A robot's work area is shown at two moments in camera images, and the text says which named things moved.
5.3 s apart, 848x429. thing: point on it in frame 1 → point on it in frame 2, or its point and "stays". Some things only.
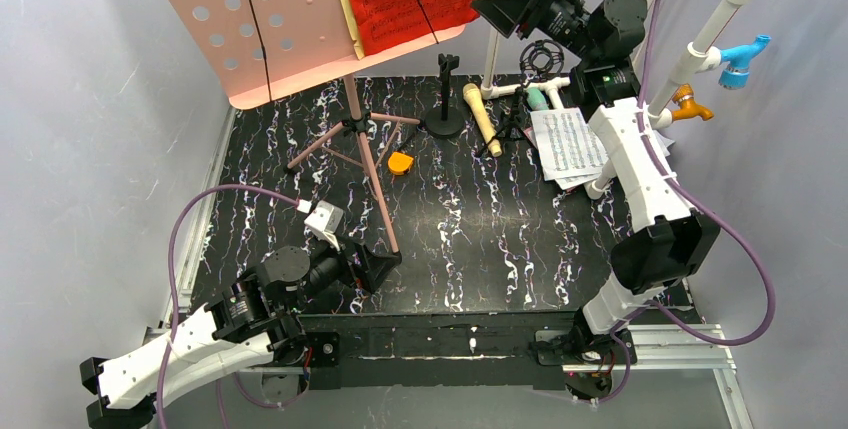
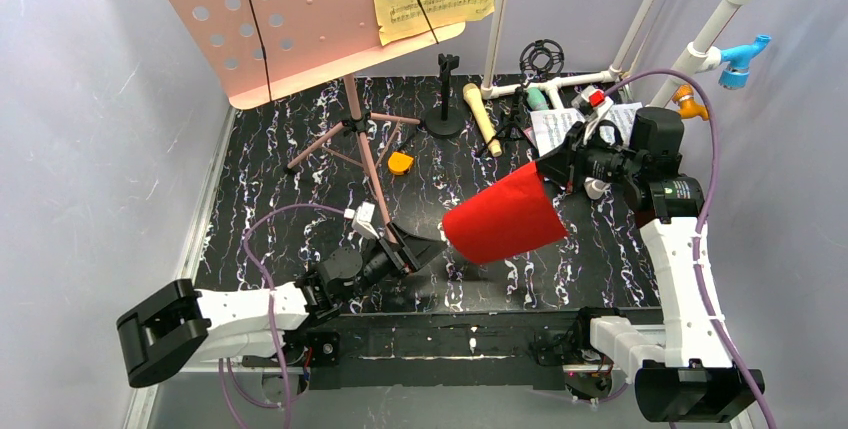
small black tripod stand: (540, 58) stays
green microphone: (536, 99) stays
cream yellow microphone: (483, 119) stays
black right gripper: (539, 0) → (571, 163)
